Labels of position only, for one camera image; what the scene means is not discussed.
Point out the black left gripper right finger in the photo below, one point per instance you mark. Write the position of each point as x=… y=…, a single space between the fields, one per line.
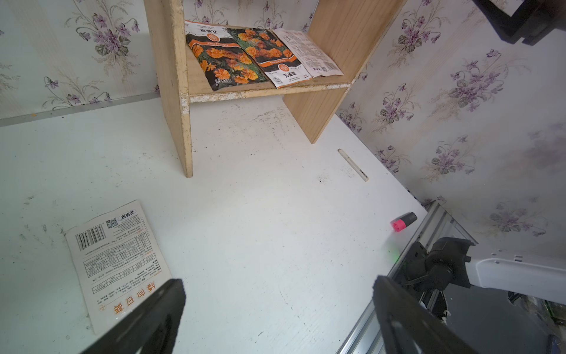
x=407 y=327

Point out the white printed seed bag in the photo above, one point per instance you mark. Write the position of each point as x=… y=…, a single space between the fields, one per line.
x=314 y=59

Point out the white barcode seed bag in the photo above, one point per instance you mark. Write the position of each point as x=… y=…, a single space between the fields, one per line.
x=119 y=264

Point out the dark marigold seed bag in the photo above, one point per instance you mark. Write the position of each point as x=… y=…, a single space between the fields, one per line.
x=223 y=61

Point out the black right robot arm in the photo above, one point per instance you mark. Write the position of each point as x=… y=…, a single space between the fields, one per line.
x=485 y=138

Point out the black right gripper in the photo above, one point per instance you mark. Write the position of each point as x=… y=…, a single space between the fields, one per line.
x=532 y=21

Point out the pink black highlighter marker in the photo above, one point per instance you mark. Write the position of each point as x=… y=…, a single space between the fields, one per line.
x=404 y=221

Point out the orange marigold seed bag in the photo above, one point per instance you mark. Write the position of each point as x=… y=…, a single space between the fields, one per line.
x=271 y=55

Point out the wooden two-tier shelf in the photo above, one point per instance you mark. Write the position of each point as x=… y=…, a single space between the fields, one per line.
x=347 y=31

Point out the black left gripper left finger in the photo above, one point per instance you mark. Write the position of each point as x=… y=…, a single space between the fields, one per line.
x=151 y=328

